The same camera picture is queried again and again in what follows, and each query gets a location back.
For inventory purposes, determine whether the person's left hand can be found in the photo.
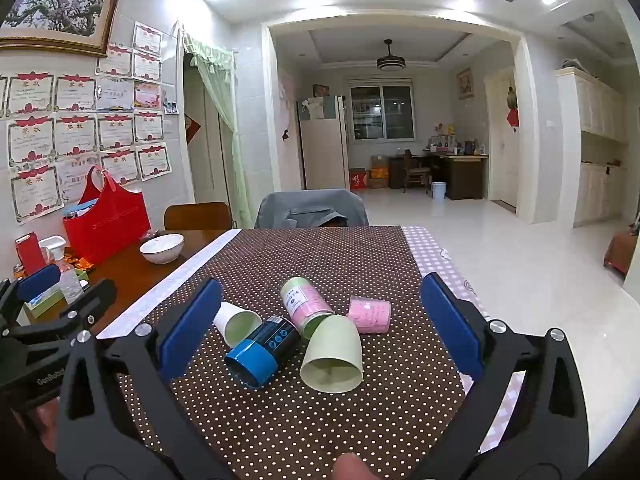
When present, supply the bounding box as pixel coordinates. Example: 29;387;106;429
27;399;59;457

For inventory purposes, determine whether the cream wall cabinet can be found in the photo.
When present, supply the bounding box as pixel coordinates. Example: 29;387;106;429
556;60;631;229

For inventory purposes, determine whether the white refrigerator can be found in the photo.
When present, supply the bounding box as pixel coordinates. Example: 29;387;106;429
297;95;350;191

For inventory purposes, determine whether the yellow cardboard box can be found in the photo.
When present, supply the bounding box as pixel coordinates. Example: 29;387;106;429
367;156;390;189

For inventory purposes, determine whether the brown polka dot tablecloth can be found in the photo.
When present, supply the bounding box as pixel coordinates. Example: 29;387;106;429
102;226;475;480

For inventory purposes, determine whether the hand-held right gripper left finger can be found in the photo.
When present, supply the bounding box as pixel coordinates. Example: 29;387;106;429
55;278;237;480

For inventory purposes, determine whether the blue and black can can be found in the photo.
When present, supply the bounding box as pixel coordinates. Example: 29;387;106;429
223;315;302;389

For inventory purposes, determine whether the grey jacket covered chair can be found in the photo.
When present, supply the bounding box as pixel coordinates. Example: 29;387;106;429
254;189;370;229

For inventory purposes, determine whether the person's right hand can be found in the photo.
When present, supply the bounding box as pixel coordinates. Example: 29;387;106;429
332;452;372;480

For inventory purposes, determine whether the clear spray bottle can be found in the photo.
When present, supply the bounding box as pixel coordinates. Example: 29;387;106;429
39;236;85;305

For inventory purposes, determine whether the pink cup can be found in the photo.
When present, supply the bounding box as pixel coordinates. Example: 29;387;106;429
347;295;392;334

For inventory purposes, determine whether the dark wooden desk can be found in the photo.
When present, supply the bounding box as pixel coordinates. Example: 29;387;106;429
388;152;490;202

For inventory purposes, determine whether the framed blossom painting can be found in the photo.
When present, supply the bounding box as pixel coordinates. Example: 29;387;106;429
0;0;127;58

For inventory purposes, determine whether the green door curtain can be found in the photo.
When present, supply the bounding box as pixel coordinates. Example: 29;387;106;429
183;31;253;229

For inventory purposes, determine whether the reddish brown furniture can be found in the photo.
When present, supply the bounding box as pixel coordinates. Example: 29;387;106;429
603;220;640;276

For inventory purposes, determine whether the light green cup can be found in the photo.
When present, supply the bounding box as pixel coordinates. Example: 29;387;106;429
299;314;363;394

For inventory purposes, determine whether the white door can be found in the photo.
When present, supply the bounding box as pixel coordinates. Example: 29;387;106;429
484;66;519;208

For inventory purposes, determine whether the green tissue box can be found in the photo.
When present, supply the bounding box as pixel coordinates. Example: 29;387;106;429
22;267;90;320

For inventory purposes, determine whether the pink and green can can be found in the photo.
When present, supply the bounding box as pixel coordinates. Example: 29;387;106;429
280;276;335;341

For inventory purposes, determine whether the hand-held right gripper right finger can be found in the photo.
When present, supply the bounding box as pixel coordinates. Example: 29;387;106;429
420;272;592;480

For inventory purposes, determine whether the window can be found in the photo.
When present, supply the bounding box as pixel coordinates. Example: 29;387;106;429
349;79;417;142

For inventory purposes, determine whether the red door ornament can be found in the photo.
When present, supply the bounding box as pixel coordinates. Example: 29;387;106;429
506;86;521;132

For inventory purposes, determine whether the white bowl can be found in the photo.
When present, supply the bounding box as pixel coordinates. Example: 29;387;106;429
139;233;185;265

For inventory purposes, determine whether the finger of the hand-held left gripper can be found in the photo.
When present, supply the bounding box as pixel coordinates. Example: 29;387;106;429
9;278;118;357
0;264;62;333

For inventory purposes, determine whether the small white cup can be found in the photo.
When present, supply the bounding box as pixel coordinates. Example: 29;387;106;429
212;301;264;348

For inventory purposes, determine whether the pink checkered tablecloth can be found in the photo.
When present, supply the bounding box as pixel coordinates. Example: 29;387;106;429
402;225;532;461

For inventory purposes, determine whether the red tote bag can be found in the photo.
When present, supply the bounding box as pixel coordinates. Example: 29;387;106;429
62;165;152;266

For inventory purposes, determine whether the black ceiling fan lamp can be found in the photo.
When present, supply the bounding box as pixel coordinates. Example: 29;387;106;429
376;39;407;72

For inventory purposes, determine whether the wall of award certificates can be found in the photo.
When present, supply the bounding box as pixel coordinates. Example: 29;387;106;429
0;21;174;226

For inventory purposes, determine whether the dark wooden desk chair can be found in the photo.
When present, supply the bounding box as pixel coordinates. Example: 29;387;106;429
402;149;432;194

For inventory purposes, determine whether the brown wooden chair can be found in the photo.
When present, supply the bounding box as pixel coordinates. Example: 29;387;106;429
163;202;234;231

